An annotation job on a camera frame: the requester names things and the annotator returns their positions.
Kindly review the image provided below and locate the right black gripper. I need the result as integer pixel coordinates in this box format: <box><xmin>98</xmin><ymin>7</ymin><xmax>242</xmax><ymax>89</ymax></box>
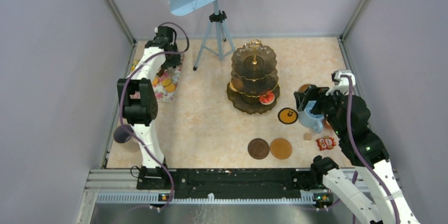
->
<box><xmin>293</xmin><ymin>83</ymin><xmax>347</xmax><ymax>137</ymax></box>

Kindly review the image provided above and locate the orange sprinkled donut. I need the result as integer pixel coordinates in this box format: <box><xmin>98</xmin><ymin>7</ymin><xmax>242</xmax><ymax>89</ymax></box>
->
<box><xmin>259</xmin><ymin>91</ymin><xmax>275</xmax><ymax>106</ymax></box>

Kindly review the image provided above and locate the round golden bun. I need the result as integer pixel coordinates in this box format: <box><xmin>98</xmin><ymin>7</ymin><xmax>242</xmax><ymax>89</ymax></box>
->
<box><xmin>229</xmin><ymin>78</ymin><xmax>244</xmax><ymax>92</ymax></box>

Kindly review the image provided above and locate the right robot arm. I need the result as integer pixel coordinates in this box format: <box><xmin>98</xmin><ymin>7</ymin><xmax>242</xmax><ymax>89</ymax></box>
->
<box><xmin>294</xmin><ymin>85</ymin><xmax>419</xmax><ymax>223</ymax></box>

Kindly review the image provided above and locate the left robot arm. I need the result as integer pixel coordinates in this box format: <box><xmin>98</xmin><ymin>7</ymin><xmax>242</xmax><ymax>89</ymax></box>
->
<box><xmin>117</xmin><ymin>25</ymin><xmax>178</xmax><ymax>189</ymax></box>

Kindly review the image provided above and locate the light blue mug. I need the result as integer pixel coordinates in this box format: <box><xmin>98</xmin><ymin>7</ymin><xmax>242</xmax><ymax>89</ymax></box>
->
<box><xmin>298</xmin><ymin>100</ymin><xmax>324</xmax><ymax>134</ymax></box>

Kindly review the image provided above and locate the large wooden saucer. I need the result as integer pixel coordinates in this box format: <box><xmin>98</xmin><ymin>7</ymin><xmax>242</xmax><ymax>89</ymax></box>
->
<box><xmin>298</xmin><ymin>84</ymin><xmax>311</xmax><ymax>93</ymax></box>

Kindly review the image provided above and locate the black orange round coaster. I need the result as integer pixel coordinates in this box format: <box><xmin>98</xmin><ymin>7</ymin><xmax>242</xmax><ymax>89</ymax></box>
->
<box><xmin>277</xmin><ymin>107</ymin><xmax>298</xmax><ymax>125</ymax></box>

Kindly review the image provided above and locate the orange small mug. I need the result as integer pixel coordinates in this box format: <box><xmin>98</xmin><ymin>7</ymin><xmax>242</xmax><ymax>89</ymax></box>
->
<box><xmin>323</xmin><ymin>119</ymin><xmax>333</xmax><ymax>130</ymax></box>

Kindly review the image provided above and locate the small wooden cube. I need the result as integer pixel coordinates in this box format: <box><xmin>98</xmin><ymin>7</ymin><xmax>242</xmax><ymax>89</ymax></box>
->
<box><xmin>303</xmin><ymin>133</ymin><xmax>313</xmax><ymax>141</ymax></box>

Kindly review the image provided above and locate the red snack packet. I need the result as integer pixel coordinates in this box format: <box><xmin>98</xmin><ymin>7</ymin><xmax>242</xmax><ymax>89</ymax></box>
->
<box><xmin>315</xmin><ymin>136</ymin><xmax>337</xmax><ymax>151</ymax></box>

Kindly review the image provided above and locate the yellow dice block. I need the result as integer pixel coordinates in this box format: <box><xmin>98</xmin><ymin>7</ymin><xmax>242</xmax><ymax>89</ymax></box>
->
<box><xmin>130</xmin><ymin>60</ymin><xmax>139</xmax><ymax>72</ymax></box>

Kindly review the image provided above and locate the yellow round biscuit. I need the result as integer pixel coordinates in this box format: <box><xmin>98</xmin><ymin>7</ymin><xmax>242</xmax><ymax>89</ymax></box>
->
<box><xmin>164</xmin><ymin>83</ymin><xmax>176</xmax><ymax>92</ymax></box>
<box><xmin>161</xmin><ymin>78</ymin><xmax>172</xmax><ymax>87</ymax></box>
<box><xmin>152</xmin><ymin>77</ymin><xmax>159</xmax><ymax>86</ymax></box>

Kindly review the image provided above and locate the floral serving tray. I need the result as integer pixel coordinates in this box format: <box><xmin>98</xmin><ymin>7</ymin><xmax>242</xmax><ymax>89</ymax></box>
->
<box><xmin>129</xmin><ymin>48</ymin><xmax>185</xmax><ymax>102</ymax></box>

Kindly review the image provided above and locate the light brown round coaster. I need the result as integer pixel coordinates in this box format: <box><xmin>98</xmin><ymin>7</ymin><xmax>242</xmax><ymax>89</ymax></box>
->
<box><xmin>270</xmin><ymin>138</ymin><xmax>293</xmax><ymax>160</ymax></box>

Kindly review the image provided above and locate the three-tier glass cake stand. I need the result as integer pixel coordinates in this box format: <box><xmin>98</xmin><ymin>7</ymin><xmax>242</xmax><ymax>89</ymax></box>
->
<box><xmin>226</xmin><ymin>40</ymin><xmax>280</xmax><ymax>115</ymax></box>

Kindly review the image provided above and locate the blue tripod stand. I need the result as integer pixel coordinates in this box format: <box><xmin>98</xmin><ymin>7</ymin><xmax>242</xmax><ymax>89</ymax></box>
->
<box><xmin>193</xmin><ymin>0</ymin><xmax>236</xmax><ymax>71</ymax></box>

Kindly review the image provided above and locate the dark brown round coaster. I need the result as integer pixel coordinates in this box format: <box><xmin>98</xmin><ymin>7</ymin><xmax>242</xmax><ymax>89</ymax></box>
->
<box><xmin>247</xmin><ymin>138</ymin><xmax>270</xmax><ymax>160</ymax></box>

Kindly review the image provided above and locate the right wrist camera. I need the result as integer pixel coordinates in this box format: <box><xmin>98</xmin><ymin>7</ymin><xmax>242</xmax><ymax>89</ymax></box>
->
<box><xmin>325</xmin><ymin>69</ymin><xmax>356</xmax><ymax>96</ymax></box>

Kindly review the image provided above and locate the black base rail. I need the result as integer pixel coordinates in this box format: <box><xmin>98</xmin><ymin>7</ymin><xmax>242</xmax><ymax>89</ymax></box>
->
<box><xmin>86</xmin><ymin>168</ymin><xmax>372</xmax><ymax>205</ymax></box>

